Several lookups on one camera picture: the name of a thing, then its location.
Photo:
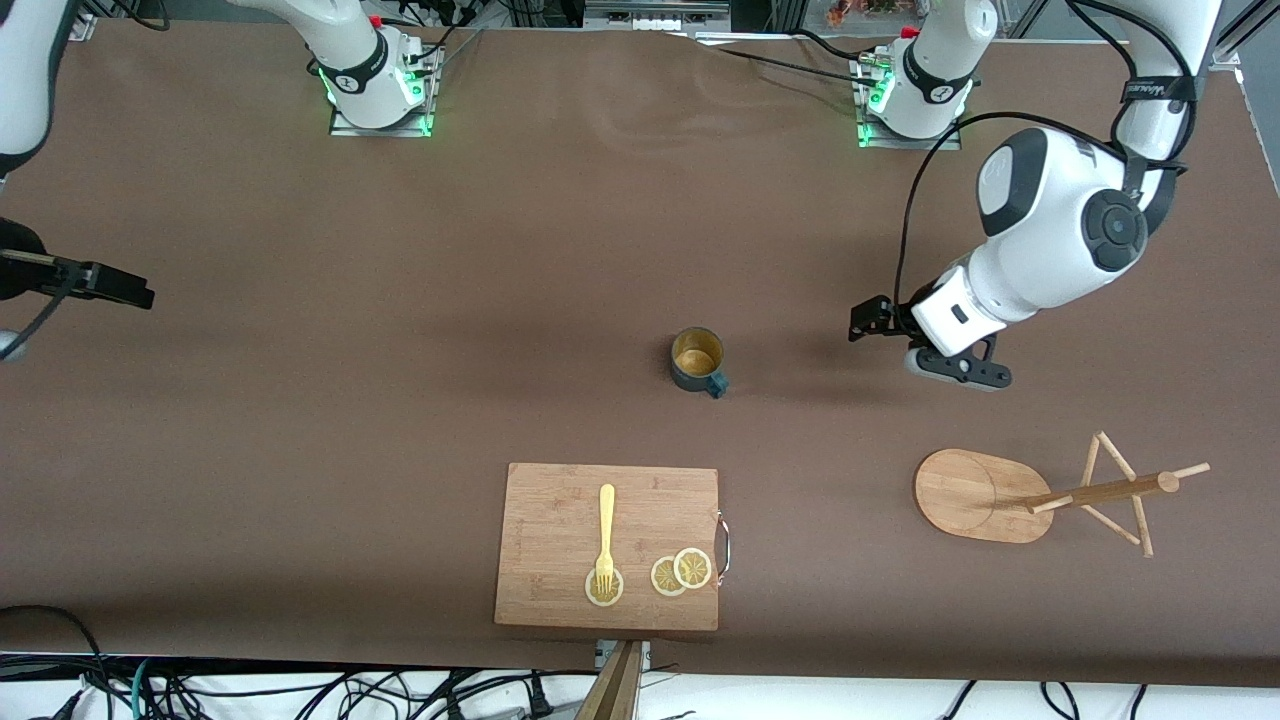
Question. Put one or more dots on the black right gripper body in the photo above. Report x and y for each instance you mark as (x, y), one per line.
(20, 270)

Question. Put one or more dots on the dark teal cup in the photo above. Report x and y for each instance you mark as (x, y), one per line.
(697, 355)

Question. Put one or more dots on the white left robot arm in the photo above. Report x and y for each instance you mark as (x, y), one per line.
(1050, 220)

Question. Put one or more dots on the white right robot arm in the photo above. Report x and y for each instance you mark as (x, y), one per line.
(350, 60)

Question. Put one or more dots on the wooden cup rack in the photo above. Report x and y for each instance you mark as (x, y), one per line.
(970, 495)

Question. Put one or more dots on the dried lemon slice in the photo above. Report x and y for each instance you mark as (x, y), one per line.
(604, 600)
(662, 578)
(693, 568)

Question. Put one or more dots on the yellow plastic fork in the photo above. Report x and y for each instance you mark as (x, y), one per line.
(606, 520)

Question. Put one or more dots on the bamboo cutting board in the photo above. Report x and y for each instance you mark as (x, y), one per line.
(560, 520)

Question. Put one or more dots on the black power plug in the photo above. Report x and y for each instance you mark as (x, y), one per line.
(540, 697)

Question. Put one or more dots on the aluminium corner bracket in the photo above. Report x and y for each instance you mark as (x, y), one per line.
(1232, 56)
(86, 28)

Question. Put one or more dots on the metal post bracket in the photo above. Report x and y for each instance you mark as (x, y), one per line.
(603, 652)

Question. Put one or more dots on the wooden post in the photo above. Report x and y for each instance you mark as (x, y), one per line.
(615, 695)

